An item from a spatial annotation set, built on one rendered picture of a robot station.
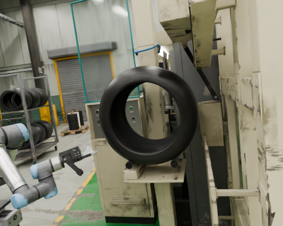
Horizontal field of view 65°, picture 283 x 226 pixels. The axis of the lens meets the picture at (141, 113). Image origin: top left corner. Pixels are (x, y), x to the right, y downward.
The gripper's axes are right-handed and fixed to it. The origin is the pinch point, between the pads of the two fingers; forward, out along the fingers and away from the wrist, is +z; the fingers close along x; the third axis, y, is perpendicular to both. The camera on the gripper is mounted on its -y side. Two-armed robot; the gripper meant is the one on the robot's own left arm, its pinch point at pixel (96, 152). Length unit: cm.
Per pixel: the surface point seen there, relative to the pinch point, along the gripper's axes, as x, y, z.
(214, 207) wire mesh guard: -64, -32, 24
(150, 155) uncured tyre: -11.9, -12.3, 26.9
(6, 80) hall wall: 1050, 476, -162
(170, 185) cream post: 30, -44, 48
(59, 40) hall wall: 884, 543, 123
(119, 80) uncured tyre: -16.5, 33.8, 23.1
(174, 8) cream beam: -61, 46, 43
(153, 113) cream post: 17, 12, 51
